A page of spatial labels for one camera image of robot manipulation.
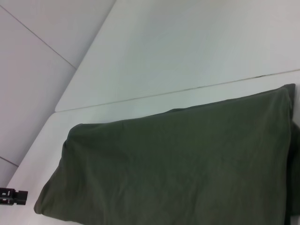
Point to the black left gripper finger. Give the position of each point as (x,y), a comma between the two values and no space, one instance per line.
(14,197)

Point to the dark green FREE t-shirt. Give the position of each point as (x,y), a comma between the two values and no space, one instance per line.
(175,164)

